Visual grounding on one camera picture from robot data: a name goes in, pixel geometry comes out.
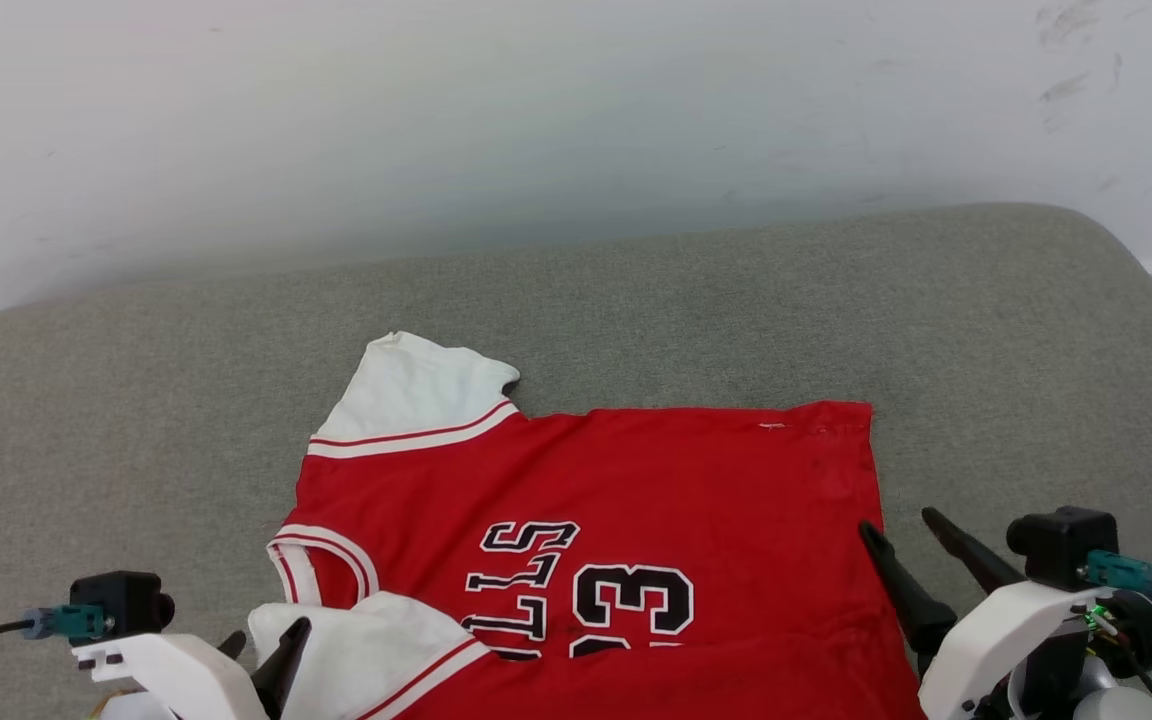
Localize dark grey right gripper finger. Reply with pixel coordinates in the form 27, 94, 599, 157
858, 520, 958, 657
922, 507, 1026, 594

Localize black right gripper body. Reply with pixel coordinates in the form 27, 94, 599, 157
976, 590, 1152, 720

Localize red and white basketball jersey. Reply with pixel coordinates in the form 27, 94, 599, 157
248, 332, 927, 720

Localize teal right camera connector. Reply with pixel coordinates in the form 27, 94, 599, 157
1079, 550, 1152, 603

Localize teal camera connector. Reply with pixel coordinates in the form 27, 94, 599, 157
1079, 550, 1152, 603
21, 605, 112, 642

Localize teal left camera connector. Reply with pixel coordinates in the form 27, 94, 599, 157
21, 605, 112, 642

